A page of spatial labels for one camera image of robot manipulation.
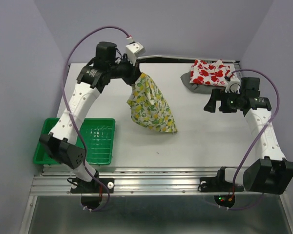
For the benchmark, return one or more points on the lemon print skirt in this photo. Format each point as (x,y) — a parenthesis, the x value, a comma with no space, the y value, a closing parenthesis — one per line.
(148,106)

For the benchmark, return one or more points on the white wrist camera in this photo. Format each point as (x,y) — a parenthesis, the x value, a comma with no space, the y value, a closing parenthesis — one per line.
(233,84)
(134,50)

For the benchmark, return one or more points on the right side aluminium rail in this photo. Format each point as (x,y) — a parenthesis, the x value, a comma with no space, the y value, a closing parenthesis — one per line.
(236,66)

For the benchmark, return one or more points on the aluminium front rail frame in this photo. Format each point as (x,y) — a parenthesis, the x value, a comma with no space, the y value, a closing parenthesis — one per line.
(150,201)

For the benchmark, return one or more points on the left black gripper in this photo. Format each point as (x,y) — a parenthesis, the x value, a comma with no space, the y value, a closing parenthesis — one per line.
(135,72)

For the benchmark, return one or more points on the grey folded skirt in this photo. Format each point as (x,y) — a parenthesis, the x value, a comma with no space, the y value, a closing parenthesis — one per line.
(197,88)

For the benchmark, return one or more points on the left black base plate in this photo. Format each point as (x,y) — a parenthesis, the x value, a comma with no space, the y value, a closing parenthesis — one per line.
(79,186)

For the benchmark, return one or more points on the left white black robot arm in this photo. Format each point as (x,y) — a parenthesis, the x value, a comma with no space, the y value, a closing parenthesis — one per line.
(60,142)

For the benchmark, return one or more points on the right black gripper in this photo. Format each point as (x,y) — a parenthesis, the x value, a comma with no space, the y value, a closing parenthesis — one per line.
(218,94)

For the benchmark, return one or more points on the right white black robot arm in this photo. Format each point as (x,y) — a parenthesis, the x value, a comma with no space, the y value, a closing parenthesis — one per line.
(264,167)

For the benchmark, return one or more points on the red poppy print skirt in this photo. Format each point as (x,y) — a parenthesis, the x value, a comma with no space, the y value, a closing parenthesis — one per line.
(210,74)

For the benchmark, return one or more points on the green plastic tray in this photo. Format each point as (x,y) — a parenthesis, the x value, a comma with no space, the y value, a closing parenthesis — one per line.
(98,134)

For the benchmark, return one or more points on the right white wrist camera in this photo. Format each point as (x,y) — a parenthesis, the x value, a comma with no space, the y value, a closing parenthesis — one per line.
(233,84)

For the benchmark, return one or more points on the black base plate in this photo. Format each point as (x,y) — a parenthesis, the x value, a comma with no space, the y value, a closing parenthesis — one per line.
(213,184)
(79,186)

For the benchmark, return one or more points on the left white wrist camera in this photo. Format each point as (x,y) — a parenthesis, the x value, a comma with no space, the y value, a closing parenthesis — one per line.
(134,50)

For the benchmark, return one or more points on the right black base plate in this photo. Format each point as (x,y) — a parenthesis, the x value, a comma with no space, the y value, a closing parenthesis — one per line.
(213,184)

